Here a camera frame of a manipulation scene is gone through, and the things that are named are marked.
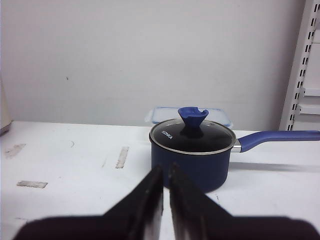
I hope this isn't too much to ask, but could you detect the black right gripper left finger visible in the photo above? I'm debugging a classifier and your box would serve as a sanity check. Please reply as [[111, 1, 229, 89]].
[[14, 166, 164, 240]]

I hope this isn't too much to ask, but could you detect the dark blue saucepan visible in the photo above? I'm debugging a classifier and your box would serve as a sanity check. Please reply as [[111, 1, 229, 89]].
[[149, 130, 320, 193]]

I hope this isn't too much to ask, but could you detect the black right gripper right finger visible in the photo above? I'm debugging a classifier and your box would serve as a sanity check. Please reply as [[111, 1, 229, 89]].
[[168, 164, 320, 240]]

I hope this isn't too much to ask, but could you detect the white slotted shelf upright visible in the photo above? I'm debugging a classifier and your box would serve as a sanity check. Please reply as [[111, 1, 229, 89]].
[[279, 0, 320, 131]]

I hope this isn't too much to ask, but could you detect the glass lid with blue knob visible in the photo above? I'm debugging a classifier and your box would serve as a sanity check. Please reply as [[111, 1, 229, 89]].
[[149, 106, 236, 155]]

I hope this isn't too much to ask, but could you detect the clear plastic food container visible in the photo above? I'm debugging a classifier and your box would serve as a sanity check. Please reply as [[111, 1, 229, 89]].
[[144, 106, 233, 129]]

